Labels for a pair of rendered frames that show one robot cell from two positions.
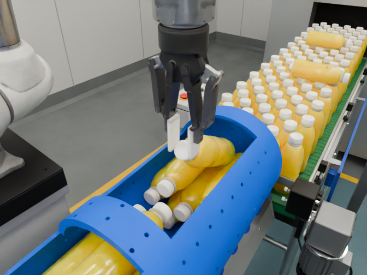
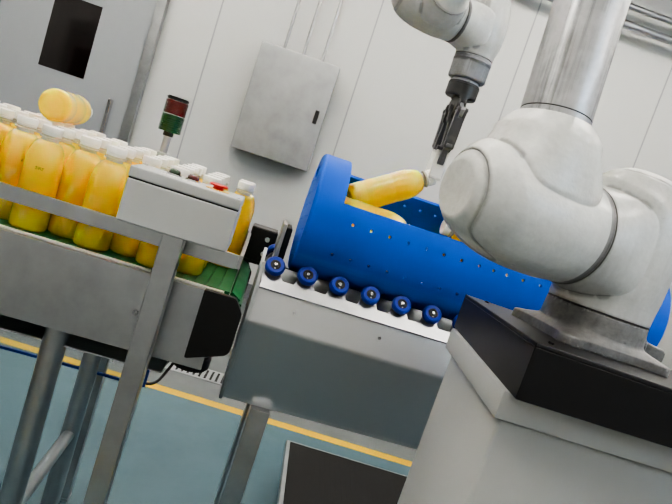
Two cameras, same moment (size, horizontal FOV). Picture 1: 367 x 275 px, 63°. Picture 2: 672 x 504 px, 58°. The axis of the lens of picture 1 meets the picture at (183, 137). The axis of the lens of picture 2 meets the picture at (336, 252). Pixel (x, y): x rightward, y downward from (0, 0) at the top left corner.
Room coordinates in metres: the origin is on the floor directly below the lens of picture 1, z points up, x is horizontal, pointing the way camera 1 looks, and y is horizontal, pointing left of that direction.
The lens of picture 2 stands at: (1.55, 0.98, 1.19)
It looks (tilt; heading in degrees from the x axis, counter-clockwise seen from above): 7 degrees down; 228
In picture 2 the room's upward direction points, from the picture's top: 18 degrees clockwise
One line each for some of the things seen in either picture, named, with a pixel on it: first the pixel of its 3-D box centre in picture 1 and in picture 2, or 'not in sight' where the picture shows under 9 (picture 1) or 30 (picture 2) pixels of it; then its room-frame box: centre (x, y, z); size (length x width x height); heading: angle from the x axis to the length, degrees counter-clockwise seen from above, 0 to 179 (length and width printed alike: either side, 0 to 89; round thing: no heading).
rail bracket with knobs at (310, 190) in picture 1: (300, 199); (260, 245); (0.62, -0.35, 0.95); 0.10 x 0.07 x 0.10; 56
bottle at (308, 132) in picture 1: (300, 145); not in sight; (0.83, -0.40, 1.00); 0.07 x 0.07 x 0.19
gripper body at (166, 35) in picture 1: (183, 53); (458, 101); (0.45, 0.00, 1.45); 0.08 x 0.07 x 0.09; 56
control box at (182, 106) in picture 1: (191, 103); (183, 206); (1.03, -0.03, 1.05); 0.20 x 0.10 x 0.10; 146
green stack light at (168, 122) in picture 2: not in sight; (171, 123); (0.81, -0.67, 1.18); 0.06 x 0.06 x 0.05
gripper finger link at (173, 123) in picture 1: (173, 133); (438, 165); (0.46, 0.02, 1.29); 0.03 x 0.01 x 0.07; 146
